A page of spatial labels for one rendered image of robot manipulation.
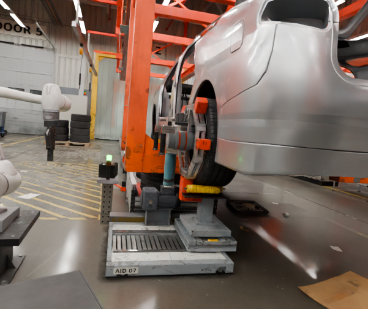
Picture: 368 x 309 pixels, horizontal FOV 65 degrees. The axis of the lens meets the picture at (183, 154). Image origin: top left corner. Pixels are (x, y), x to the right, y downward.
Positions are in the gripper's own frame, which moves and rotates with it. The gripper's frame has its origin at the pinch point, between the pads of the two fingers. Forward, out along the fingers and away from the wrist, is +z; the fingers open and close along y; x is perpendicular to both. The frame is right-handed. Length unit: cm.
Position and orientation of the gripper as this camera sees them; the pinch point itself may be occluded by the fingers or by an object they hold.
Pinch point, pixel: (50, 155)
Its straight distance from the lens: 187.5
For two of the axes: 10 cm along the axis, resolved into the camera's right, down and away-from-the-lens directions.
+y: 1.0, 0.5, -9.9
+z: -0.4, 10.0, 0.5
